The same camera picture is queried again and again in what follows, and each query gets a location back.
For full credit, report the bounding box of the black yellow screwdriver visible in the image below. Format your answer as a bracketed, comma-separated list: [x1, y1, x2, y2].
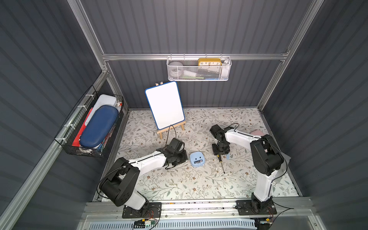
[217, 155, 225, 174]

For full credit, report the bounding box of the light blue alarm clock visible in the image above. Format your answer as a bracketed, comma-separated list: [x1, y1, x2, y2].
[189, 151, 205, 168]

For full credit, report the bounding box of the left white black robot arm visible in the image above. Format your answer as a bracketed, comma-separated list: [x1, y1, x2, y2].
[97, 138, 187, 210]

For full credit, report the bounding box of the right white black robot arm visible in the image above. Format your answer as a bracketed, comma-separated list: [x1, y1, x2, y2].
[209, 125, 287, 213]

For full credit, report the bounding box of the wooden easel stand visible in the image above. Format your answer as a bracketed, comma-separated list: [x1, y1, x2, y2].
[154, 82, 186, 140]

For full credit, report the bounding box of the pink pencil case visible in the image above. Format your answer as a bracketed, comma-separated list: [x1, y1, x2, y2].
[250, 129, 265, 136]

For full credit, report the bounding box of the dark blue oval case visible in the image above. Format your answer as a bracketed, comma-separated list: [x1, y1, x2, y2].
[80, 105, 119, 148]

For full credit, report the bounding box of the white tape roll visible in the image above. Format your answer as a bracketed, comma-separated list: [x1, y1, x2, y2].
[167, 61, 184, 79]

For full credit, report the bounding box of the yellow clock in basket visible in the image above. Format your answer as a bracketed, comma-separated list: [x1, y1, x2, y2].
[198, 57, 222, 66]

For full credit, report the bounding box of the white plastic container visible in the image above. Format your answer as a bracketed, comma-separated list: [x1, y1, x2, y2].
[84, 94, 117, 126]

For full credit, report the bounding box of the red folder in basket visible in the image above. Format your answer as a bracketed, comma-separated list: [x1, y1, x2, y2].
[72, 108, 93, 147]

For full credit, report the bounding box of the white board blue frame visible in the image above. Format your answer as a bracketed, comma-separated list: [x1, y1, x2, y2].
[145, 81, 185, 130]

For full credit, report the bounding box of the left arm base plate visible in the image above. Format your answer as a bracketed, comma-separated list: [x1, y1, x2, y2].
[122, 202, 162, 219]

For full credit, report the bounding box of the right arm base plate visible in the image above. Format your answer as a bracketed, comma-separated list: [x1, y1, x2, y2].
[235, 199, 277, 217]

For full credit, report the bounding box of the white wire mesh basket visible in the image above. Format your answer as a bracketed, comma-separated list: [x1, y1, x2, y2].
[166, 55, 232, 81]

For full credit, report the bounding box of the black wire wall basket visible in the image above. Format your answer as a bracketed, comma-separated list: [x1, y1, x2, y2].
[55, 86, 124, 158]

